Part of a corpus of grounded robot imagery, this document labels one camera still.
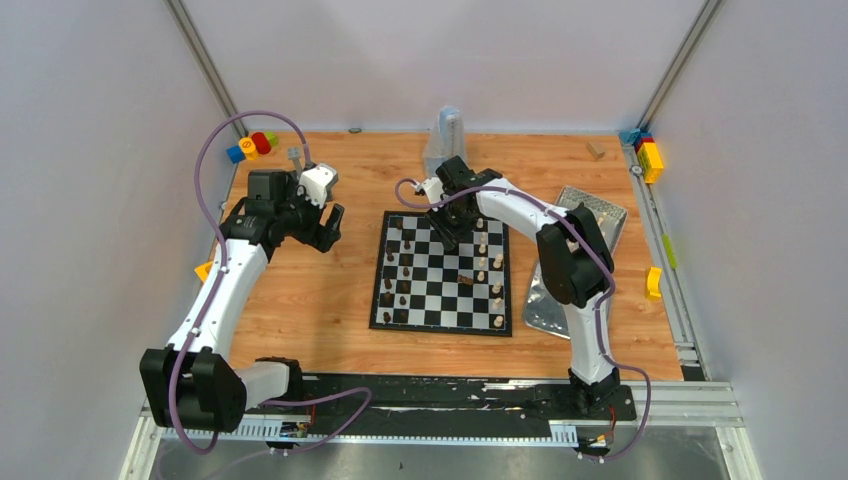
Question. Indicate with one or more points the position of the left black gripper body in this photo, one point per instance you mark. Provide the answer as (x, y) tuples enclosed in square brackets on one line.
[(318, 225)]

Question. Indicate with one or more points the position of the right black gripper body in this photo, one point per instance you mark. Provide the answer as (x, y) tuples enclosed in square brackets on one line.
[(452, 222)]

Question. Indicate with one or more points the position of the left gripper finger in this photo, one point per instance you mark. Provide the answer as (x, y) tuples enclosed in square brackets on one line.
[(333, 223), (326, 236)]

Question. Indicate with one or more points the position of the black white chessboard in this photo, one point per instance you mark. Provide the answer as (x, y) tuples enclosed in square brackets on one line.
[(416, 279)]

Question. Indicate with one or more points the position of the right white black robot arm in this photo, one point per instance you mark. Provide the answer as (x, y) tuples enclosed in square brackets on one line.
[(574, 259)]

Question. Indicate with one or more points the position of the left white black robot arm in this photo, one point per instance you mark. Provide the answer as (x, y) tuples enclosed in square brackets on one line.
[(190, 382)]

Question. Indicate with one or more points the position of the grey lego tower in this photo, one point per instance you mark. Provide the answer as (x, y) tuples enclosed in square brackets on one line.
[(294, 155)]

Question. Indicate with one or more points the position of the colourful toy blocks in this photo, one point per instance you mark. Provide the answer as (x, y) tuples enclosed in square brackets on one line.
[(252, 147)]

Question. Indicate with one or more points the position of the yellow plastic triangle toy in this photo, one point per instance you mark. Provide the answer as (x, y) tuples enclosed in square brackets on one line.
[(202, 271)]

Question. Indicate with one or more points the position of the silver metal tray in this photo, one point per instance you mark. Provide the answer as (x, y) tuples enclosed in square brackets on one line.
[(541, 311)]

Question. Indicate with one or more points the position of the clear plastic container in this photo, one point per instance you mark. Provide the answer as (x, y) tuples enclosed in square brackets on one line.
[(611, 218)]

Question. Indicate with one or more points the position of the small wooden block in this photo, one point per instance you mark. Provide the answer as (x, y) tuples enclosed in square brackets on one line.
[(596, 150)]

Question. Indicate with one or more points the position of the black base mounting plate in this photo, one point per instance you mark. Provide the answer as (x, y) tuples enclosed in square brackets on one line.
[(420, 406)]

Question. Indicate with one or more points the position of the stacked lego bricks right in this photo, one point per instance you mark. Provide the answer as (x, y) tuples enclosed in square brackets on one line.
[(647, 152)]

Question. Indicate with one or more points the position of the yellow plastic piece right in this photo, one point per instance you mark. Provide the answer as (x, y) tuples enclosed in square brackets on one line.
[(653, 283)]

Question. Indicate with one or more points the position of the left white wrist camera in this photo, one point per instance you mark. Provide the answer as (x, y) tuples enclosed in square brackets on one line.
[(317, 184)]

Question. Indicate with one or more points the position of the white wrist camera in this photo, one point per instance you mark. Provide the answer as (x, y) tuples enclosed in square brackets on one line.
[(432, 189), (317, 184)]

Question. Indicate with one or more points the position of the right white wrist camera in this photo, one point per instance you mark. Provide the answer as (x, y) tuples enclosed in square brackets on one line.
[(432, 189)]

